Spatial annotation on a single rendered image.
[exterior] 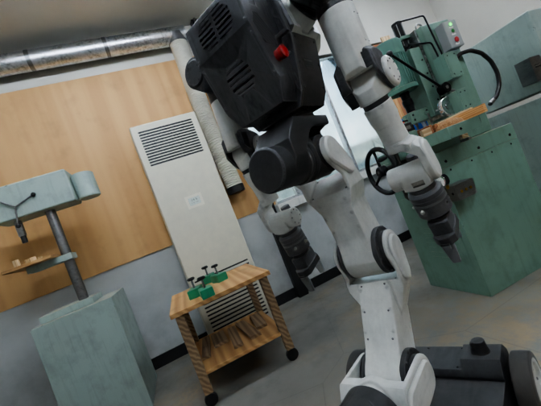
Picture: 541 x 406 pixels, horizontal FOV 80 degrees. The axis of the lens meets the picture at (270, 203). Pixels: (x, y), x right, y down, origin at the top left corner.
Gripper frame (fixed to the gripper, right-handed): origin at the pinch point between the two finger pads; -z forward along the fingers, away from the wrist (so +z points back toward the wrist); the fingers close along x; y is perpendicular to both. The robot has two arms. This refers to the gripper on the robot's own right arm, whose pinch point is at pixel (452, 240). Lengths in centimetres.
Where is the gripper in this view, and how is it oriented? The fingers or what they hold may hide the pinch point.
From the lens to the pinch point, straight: 103.6
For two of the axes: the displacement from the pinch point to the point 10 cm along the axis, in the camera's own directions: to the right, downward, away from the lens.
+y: -7.0, 3.1, 6.5
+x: 4.4, -5.3, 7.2
